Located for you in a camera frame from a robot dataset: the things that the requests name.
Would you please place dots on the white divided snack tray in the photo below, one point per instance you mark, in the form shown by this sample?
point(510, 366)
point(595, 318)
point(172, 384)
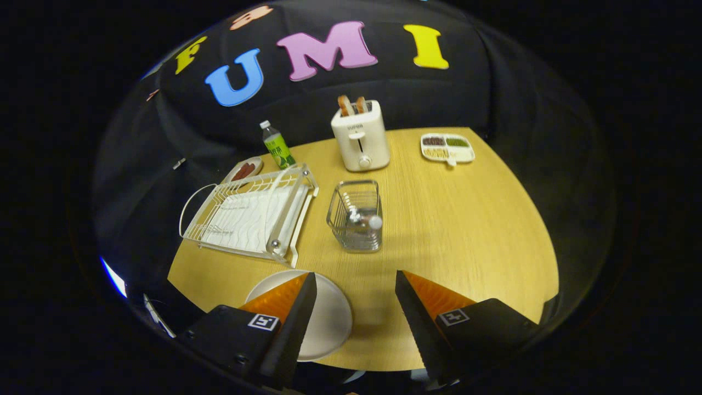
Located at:
point(447, 148)

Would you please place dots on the bright glowing screen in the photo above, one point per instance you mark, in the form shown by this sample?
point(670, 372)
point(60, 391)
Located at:
point(114, 277)

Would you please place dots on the white round plate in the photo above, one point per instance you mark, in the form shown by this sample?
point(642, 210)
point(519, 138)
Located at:
point(332, 318)

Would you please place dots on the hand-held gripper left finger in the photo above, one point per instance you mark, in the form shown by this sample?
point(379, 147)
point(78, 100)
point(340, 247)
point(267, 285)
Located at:
point(293, 329)

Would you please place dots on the white toaster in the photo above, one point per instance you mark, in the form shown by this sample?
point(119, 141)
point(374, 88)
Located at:
point(362, 137)

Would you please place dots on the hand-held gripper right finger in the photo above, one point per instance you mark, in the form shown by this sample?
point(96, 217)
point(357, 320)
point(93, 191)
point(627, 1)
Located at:
point(417, 329)

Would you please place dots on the small plate with red food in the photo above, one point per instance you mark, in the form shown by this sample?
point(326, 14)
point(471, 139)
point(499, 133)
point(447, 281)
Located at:
point(244, 170)

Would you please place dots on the brown bread slice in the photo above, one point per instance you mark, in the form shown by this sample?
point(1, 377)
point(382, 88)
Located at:
point(362, 104)
point(345, 106)

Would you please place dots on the green label drink bottle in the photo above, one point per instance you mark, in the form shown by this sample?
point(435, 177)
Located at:
point(277, 147)

